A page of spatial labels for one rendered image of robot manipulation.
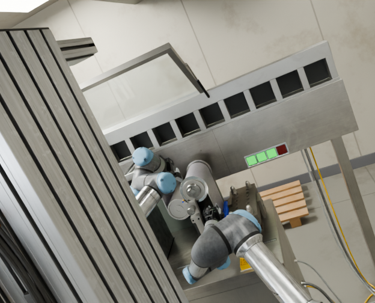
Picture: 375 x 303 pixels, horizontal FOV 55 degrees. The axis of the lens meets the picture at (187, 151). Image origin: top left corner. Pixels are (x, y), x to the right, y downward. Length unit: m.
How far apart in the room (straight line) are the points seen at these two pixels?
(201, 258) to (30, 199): 0.83
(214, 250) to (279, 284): 0.23
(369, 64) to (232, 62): 1.40
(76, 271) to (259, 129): 1.62
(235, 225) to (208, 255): 0.14
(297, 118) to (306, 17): 2.11
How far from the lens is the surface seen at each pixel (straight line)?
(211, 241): 1.26
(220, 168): 2.16
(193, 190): 1.85
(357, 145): 4.38
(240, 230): 1.28
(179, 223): 2.35
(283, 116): 2.08
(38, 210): 0.58
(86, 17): 4.54
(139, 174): 1.39
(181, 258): 2.07
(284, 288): 1.23
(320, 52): 2.06
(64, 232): 0.59
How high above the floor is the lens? 1.87
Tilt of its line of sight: 14 degrees down
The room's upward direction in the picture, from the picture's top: 24 degrees counter-clockwise
